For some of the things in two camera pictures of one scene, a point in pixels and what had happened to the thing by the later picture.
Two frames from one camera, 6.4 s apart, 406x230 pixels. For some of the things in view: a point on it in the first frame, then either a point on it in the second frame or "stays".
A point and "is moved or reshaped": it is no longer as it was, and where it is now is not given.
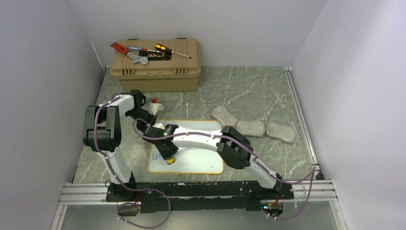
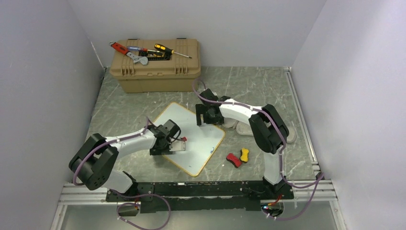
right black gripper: x=166 y=155 → x=199 y=109
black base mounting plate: x=156 y=197 stays
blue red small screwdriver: x=133 y=48 stays
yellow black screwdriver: x=169 y=51 stays
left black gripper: x=152 y=119 → x=165 y=151
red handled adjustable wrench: x=143 y=60 stays
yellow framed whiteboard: x=189 y=160 is moved or reshaped
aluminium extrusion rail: x=315 y=191 stays
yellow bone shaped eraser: x=170 y=160 is moved or reshaped
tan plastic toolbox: x=178 y=72 stays
